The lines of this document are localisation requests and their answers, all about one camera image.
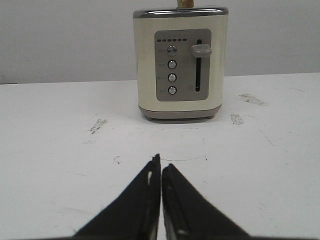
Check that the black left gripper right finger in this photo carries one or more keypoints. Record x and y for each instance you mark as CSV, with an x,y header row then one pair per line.
x,y
189,216

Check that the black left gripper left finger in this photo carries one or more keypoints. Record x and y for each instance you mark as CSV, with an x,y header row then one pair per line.
x,y
134,214

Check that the cream two-slot toaster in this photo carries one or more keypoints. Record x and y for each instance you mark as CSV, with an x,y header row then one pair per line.
x,y
180,61

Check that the toast slice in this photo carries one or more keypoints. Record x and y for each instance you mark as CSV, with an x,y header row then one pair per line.
x,y
185,3

